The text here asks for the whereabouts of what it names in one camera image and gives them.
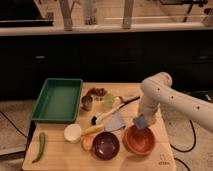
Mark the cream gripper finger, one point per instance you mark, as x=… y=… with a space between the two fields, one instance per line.
x=151 y=120

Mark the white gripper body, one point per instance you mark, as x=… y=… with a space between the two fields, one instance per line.
x=147 y=106

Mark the blue sponge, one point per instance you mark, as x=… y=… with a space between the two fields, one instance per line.
x=140 y=122

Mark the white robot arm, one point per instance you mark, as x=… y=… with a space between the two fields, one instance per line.
x=157 y=89

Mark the orange bowl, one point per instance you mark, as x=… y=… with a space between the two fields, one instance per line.
x=139 y=142

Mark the purple bowl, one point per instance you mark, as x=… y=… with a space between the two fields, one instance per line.
x=105 y=145

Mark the blue cloth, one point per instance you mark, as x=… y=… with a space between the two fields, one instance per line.
x=115 y=123

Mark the light green cup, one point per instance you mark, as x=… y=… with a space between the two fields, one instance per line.
x=108 y=100

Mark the dark grapes bunch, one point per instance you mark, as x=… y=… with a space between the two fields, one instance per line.
x=97 y=93

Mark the black white dish brush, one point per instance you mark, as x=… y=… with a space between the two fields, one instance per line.
x=97 y=118

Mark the yellow banana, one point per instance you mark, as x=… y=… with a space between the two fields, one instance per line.
x=93 y=129

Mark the peach fruit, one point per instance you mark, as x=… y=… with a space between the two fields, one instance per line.
x=87 y=142

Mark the white cup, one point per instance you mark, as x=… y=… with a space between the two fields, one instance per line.
x=72 y=133

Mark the green plastic tray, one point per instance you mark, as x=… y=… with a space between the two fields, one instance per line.
x=58 y=101

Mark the green chili pepper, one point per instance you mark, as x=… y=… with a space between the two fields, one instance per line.
x=42 y=140

